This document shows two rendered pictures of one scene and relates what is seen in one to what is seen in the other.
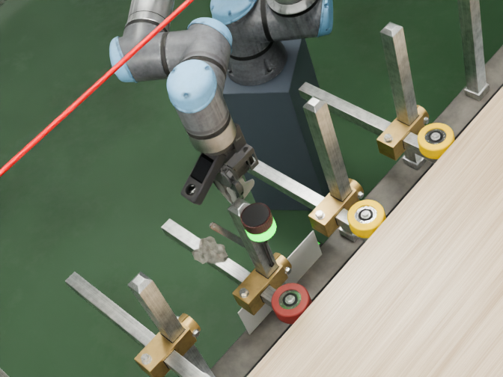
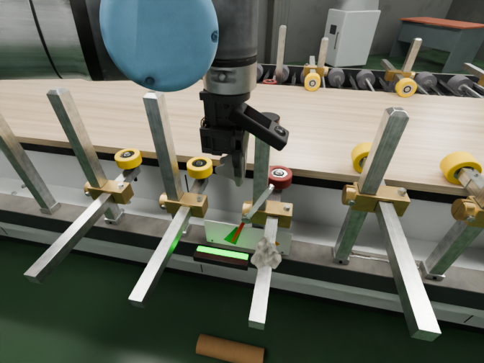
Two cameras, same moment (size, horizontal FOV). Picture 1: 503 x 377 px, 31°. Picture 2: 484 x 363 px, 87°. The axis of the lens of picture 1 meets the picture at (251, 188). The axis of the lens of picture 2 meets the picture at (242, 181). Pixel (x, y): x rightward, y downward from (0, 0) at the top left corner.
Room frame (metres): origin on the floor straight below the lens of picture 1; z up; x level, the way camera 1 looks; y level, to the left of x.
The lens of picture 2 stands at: (1.55, 0.33, 1.36)
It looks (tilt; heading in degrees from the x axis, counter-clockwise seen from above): 39 degrees down; 221
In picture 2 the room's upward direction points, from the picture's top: straight up
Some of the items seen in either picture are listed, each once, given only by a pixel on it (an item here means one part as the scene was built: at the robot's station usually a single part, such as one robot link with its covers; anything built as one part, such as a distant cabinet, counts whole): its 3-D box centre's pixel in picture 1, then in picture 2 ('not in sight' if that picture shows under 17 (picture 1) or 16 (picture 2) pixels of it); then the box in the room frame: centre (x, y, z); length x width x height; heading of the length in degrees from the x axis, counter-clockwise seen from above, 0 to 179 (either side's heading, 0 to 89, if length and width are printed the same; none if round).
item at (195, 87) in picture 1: (197, 98); (225, 14); (1.24, 0.03, 1.32); 0.10 x 0.09 x 0.12; 155
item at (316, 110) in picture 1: (335, 174); (171, 178); (1.26, -0.18, 0.92); 0.04 x 0.04 x 0.48; 29
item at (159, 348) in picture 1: (169, 345); (373, 198); (1.01, 0.27, 0.94); 0.14 x 0.06 x 0.05; 119
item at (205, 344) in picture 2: not in sight; (230, 351); (1.27, 0.02, 0.04); 0.30 x 0.08 x 0.08; 119
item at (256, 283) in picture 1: (264, 283); (267, 212); (1.13, 0.05, 0.84); 0.14 x 0.06 x 0.05; 119
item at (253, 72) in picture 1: (252, 50); not in sight; (2.05, -0.16, 0.65); 0.19 x 0.19 x 0.10
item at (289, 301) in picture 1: (295, 311); (277, 186); (1.02, 0.02, 0.85); 0.08 x 0.08 x 0.11
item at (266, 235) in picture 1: (260, 225); not in sight; (1.10, 0.01, 1.07); 0.06 x 0.06 x 0.02
